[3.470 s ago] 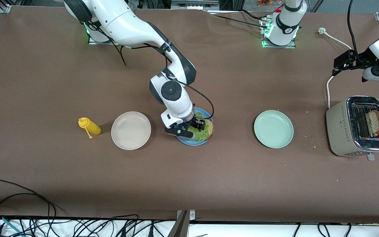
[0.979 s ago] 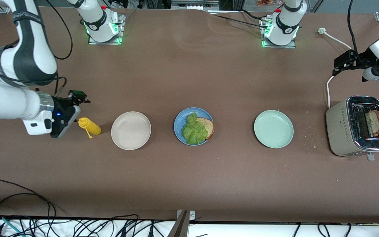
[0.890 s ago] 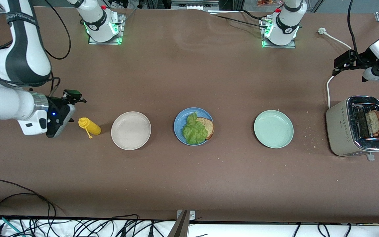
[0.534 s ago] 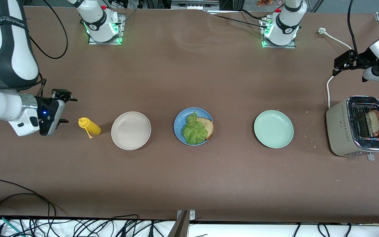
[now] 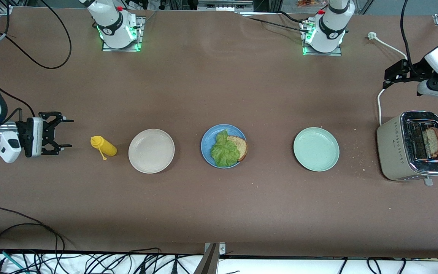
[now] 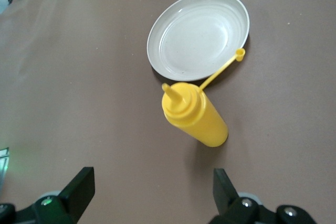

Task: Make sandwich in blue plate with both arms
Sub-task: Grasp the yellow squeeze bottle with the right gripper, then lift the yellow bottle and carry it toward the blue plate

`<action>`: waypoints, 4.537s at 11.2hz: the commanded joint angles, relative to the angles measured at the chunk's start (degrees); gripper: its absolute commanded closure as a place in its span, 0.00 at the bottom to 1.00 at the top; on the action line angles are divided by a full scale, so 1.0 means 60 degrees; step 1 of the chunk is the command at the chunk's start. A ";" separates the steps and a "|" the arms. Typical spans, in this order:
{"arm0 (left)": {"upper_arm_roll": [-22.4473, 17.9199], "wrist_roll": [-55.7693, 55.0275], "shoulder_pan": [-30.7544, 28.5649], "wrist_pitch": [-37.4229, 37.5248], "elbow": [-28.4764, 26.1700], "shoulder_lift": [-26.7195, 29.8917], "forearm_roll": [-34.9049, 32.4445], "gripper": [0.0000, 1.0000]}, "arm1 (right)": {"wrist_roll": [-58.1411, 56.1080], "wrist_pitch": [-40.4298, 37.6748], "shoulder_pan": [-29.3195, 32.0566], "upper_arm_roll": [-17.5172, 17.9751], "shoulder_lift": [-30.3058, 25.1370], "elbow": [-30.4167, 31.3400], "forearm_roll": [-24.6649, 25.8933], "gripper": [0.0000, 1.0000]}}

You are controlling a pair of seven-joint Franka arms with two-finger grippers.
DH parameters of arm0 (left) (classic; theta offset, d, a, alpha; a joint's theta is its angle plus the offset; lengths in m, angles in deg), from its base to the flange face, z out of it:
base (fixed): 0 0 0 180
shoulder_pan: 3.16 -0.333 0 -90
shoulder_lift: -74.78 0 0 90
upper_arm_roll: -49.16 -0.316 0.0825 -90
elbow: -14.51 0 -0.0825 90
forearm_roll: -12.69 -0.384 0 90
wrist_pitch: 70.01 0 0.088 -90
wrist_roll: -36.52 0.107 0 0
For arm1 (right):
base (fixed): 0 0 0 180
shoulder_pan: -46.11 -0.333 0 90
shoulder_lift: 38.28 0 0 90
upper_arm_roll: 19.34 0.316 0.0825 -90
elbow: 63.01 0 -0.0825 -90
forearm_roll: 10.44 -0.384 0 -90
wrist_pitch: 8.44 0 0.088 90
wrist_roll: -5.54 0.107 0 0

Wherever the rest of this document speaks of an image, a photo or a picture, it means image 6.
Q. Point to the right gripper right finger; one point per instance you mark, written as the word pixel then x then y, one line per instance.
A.
pixel 225 197

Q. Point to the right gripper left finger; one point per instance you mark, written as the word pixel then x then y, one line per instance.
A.
pixel 76 195

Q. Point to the yellow squeeze bottle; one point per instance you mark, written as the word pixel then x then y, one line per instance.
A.
pixel 199 119

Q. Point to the beige round plate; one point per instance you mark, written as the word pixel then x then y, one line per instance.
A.
pixel 194 37

